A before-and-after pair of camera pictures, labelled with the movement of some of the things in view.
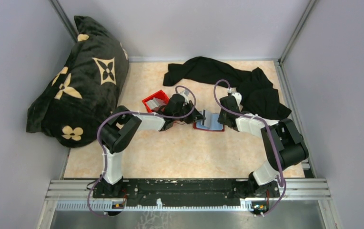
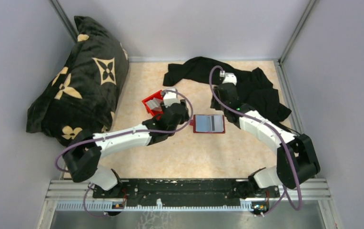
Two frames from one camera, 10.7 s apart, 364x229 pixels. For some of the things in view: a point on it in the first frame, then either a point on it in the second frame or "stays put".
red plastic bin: x=159 y=94 stays put
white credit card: x=205 y=122 to x=214 y=123
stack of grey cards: x=156 y=103 stays put
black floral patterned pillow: x=87 y=88 stays put
